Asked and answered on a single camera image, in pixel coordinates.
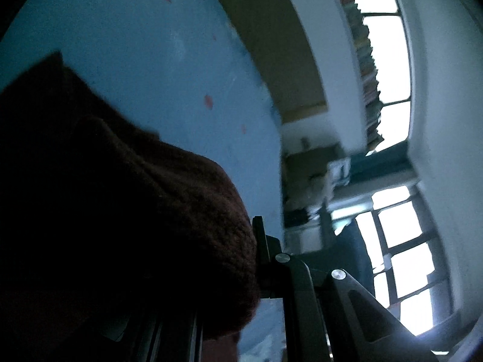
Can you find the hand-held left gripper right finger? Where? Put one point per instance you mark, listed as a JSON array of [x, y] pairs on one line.
[[298, 309]]

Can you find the wide bright window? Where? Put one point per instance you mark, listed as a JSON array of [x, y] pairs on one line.
[[390, 56]]

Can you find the row of books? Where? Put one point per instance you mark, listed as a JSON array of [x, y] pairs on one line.
[[364, 64]]

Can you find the dark framed window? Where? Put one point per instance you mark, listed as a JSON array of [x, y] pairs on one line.
[[407, 264]]

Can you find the dark brown towel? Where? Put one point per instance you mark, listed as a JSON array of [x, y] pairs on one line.
[[113, 215]]

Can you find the bed with blue sheet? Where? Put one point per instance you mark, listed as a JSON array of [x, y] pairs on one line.
[[151, 45]]

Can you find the blue padded chair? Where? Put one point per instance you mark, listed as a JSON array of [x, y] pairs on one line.
[[354, 249]]

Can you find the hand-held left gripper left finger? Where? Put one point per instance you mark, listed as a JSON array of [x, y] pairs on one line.
[[186, 341]]

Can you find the white printer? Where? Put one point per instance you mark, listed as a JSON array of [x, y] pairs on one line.
[[339, 171]]

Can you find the wooden dresser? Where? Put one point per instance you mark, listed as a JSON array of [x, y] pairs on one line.
[[305, 169]]

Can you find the teal curtain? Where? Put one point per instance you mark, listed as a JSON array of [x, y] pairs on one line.
[[381, 166]]

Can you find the wooden headboard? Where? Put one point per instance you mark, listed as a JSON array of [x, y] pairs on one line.
[[271, 45]]

